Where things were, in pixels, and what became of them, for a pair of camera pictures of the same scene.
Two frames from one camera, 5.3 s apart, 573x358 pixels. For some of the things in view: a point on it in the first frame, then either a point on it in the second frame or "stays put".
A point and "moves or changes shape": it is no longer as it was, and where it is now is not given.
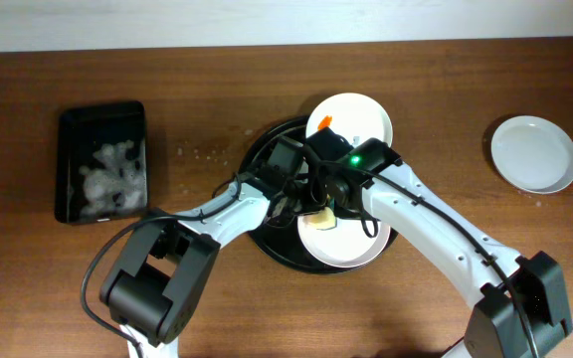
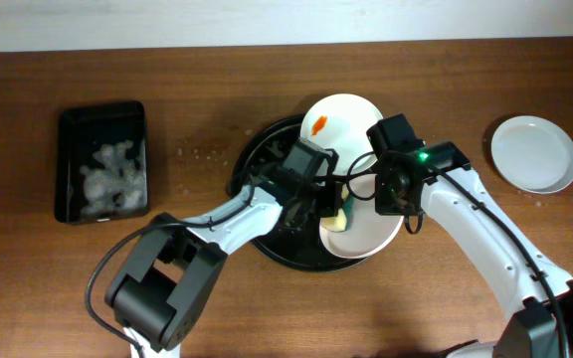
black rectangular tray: (101, 166) stays put
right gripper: (327, 144) → (381, 186)
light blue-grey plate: (534, 153) stays put
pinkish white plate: (345, 246) moves or changes shape
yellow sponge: (321, 220) moves or changes shape
